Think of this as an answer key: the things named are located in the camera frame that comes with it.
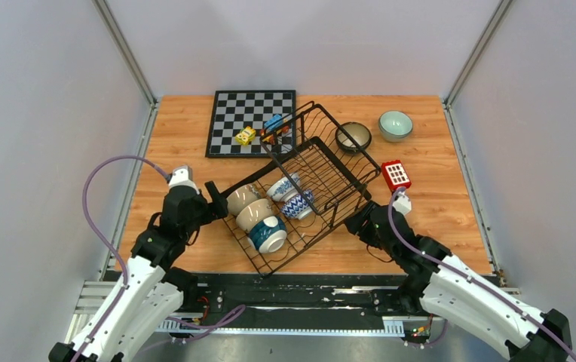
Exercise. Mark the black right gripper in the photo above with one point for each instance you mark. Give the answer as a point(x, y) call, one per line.
point(354, 224)

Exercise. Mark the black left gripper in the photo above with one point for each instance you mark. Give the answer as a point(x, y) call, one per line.
point(219, 202)

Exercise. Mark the beige floral bowl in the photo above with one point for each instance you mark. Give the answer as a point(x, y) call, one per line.
point(241, 198)
point(254, 213)

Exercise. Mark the teal white dotted bowl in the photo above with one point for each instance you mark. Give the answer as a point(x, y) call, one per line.
point(268, 235)

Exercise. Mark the black wire dish rack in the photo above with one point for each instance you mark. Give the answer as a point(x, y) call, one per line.
point(326, 165)

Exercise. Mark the black patterned rim bowl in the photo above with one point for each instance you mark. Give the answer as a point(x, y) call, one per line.
point(353, 133)

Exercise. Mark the white grid pattern bowl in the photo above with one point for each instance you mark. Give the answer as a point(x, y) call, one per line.
point(395, 122)

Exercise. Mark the teal glazed large bowl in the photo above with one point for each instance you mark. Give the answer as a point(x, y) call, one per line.
point(353, 149)

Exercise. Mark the pale green celadon bowl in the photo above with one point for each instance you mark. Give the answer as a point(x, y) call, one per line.
point(394, 138)

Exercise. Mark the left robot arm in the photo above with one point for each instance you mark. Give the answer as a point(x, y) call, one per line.
point(151, 288)

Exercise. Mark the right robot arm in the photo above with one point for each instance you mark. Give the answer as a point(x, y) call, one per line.
point(440, 283)

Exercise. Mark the red toy window brick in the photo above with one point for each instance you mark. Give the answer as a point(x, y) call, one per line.
point(395, 175)

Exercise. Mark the blue white geometric bowl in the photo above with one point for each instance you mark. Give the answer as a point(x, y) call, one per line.
point(298, 207)

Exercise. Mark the white blue rose bowl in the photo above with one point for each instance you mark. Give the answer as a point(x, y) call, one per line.
point(285, 188)

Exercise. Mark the yellow owl toy block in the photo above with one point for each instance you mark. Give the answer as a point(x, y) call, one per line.
point(245, 136)

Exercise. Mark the black and white chessboard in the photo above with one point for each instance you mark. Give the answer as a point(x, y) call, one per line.
point(235, 110)

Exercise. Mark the blue yellow toy brick car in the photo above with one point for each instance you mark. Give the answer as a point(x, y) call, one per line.
point(267, 133)

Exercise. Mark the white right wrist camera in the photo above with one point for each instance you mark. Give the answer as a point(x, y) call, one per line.
point(402, 203)

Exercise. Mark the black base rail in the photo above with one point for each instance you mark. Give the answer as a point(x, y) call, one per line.
point(306, 305)

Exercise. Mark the aluminium frame post left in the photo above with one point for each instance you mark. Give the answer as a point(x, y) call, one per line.
point(114, 29)

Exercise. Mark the aluminium frame post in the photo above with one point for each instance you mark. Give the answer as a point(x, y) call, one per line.
point(489, 30)
point(114, 29)

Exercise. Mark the aluminium frame post right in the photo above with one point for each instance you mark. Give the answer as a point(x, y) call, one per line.
point(489, 30)

